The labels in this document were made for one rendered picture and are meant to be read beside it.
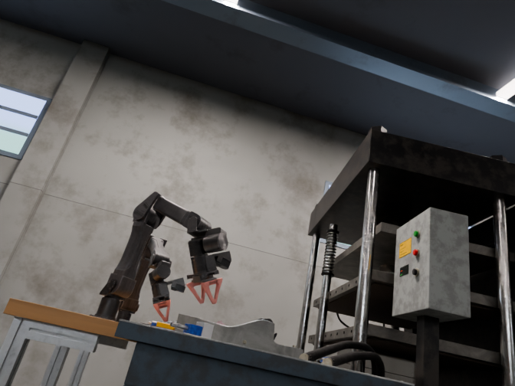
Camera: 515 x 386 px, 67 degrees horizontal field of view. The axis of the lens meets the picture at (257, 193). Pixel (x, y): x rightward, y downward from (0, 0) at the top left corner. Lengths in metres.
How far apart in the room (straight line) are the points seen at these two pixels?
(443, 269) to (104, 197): 3.50
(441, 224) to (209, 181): 3.18
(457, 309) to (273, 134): 3.69
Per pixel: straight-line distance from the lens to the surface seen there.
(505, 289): 2.20
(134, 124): 4.74
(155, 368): 0.98
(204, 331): 1.25
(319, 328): 2.54
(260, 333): 1.59
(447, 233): 1.67
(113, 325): 1.14
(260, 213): 4.42
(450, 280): 1.62
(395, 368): 2.33
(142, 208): 1.44
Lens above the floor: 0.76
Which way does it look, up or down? 24 degrees up
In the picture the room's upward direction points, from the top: 12 degrees clockwise
